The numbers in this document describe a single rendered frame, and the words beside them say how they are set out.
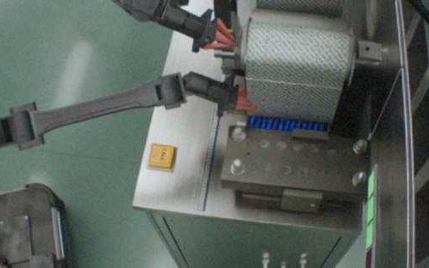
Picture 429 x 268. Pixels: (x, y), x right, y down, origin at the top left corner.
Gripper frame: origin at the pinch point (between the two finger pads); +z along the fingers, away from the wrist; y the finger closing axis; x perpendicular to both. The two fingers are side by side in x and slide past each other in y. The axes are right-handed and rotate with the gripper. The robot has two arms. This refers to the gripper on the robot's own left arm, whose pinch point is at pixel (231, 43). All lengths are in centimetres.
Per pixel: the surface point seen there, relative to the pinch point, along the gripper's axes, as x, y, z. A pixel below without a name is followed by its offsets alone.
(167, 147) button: -35.7, 15.5, 3.1
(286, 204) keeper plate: -12.7, 31.5, 29.2
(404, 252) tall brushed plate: 37, 55, 15
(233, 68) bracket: -7.9, 0.7, 6.0
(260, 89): -1.0, 8.8, 10.1
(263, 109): -8.5, 9.0, 16.6
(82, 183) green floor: -147, -3, 9
